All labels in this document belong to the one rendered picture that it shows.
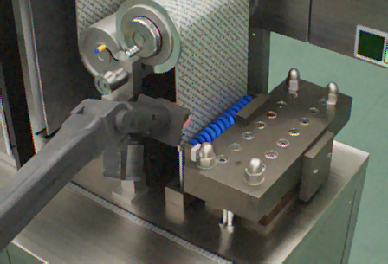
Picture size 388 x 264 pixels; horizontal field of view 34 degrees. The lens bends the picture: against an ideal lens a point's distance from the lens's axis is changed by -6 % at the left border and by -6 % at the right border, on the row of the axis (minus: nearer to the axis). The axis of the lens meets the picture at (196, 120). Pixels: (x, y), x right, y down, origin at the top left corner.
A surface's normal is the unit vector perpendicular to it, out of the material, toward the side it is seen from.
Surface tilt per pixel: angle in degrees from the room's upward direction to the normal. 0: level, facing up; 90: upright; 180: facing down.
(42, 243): 0
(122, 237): 0
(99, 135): 77
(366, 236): 0
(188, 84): 90
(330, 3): 90
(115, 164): 65
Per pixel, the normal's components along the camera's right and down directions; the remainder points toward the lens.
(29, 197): 0.87, 0.06
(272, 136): -0.01, -0.83
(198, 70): 0.81, 0.32
